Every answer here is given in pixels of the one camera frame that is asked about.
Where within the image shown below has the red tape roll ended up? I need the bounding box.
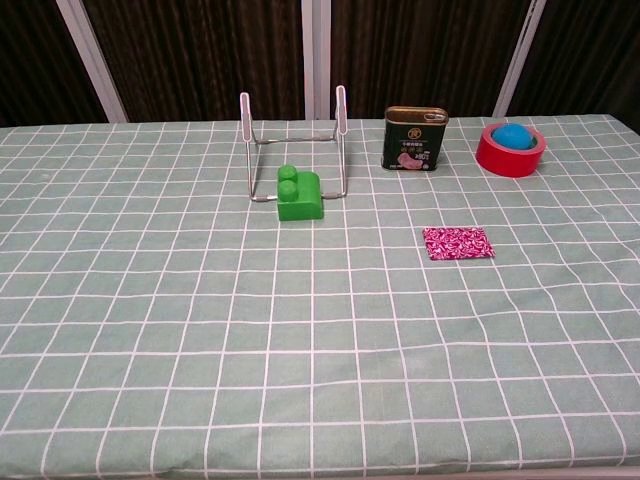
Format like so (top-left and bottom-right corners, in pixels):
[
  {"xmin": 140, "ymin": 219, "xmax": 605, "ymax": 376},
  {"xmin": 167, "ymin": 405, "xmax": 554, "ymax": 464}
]
[{"xmin": 475, "ymin": 122, "xmax": 547, "ymax": 179}]

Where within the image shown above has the blue ball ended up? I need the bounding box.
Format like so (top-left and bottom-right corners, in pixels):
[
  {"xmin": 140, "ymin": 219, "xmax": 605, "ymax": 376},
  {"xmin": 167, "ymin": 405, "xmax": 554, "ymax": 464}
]
[{"xmin": 490, "ymin": 123, "xmax": 533, "ymax": 151}]

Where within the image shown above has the pink patterned pouch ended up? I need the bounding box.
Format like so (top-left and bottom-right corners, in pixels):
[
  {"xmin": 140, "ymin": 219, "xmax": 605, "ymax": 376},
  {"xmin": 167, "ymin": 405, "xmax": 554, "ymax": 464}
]
[{"xmin": 422, "ymin": 226, "xmax": 496, "ymax": 262}]

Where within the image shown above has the metal wire stand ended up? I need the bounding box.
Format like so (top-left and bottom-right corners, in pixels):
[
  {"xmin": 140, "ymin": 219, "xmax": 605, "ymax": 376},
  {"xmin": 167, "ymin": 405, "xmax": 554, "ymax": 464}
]
[{"xmin": 238, "ymin": 85, "xmax": 348, "ymax": 203}]

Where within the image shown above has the dark green luncheon meat can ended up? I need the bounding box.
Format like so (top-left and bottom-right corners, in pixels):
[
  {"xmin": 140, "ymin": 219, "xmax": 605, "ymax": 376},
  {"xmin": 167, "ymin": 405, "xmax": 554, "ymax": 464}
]
[{"xmin": 381, "ymin": 105, "xmax": 450, "ymax": 173}]

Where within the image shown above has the green toy building block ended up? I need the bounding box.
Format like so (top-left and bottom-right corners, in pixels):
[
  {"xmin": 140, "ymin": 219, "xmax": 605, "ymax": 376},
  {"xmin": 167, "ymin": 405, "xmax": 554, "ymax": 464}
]
[{"xmin": 276, "ymin": 164, "xmax": 326, "ymax": 222}]

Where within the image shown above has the green white checked tablecloth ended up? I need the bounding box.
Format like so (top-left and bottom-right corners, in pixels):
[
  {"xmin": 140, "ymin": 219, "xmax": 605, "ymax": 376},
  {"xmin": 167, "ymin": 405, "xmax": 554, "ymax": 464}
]
[{"xmin": 0, "ymin": 113, "xmax": 640, "ymax": 480}]

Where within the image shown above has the dark fabric partition panel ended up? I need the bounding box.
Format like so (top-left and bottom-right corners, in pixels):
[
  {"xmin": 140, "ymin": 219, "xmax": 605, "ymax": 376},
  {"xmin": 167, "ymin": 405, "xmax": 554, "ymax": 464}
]
[
  {"xmin": 299, "ymin": 0, "xmax": 549, "ymax": 120},
  {"xmin": 55, "ymin": 0, "xmax": 321, "ymax": 123},
  {"xmin": 492, "ymin": 0, "xmax": 640, "ymax": 117},
  {"xmin": 0, "ymin": 0, "xmax": 109, "ymax": 129}
]

